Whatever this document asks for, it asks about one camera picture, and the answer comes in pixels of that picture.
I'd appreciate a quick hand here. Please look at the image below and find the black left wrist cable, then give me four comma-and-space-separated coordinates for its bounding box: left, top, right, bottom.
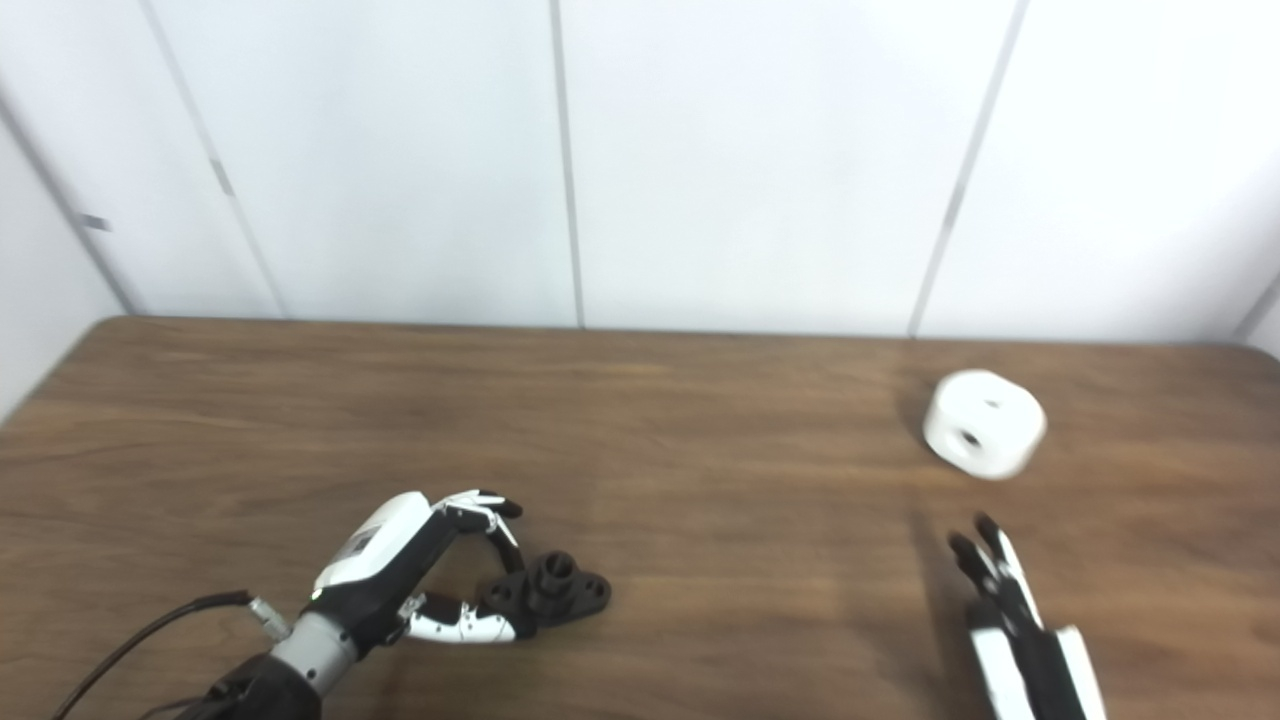
50, 590, 293, 720

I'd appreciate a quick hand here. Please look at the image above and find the black flanged holder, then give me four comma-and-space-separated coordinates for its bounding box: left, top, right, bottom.
475, 551, 613, 633

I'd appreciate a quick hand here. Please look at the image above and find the round white piece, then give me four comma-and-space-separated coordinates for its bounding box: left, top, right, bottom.
922, 369, 1048, 482

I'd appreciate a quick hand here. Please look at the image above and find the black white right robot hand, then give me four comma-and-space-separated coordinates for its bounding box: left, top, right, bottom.
947, 512, 1109, 720

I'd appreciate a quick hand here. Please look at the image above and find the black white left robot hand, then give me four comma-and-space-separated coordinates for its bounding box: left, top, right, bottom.
312, 489, 526, 651

